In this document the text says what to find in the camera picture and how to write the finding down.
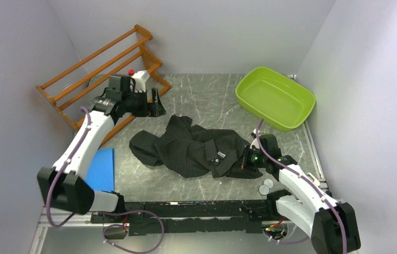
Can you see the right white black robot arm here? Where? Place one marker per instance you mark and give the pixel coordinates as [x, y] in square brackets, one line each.
[330, 225]

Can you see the blue flat mat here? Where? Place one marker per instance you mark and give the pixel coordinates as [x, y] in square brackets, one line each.
[100, 175]

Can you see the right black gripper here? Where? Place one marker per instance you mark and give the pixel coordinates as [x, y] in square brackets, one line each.
[246, 152]

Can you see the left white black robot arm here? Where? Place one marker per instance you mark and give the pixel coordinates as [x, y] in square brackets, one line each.
[63, 185]

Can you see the black pinstriped shirt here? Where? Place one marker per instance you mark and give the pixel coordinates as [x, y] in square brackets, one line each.
[193, 151]

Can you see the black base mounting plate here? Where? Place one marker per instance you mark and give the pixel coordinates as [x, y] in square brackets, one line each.
[249, 216]

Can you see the lime green plastic basin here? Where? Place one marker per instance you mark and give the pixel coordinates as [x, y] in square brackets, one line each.
[278, 100]

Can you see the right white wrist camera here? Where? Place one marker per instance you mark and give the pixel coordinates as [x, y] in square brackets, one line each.
[254, 143]

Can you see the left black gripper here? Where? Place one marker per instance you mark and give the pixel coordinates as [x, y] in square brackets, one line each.
[153, 109]

